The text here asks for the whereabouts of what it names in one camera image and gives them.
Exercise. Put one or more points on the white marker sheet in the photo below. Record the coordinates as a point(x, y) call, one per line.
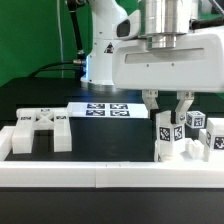
point(107, 110)

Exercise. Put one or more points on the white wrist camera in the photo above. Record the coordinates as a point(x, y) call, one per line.
point(128, 28)

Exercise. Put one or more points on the white U-shaped barrier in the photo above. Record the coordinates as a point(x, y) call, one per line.
point(105, 175)

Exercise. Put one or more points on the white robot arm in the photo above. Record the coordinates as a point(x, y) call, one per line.
point(161, 46)

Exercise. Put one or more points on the white chair back frame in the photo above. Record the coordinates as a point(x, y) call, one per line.
point(30, 120)

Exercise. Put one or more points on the white chair seat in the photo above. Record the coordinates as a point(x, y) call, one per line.
point(193, 148)

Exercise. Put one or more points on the white tagged cube right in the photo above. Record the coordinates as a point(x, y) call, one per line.
point(195, 119)

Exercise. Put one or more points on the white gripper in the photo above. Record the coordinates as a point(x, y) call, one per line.
point(196, 64)

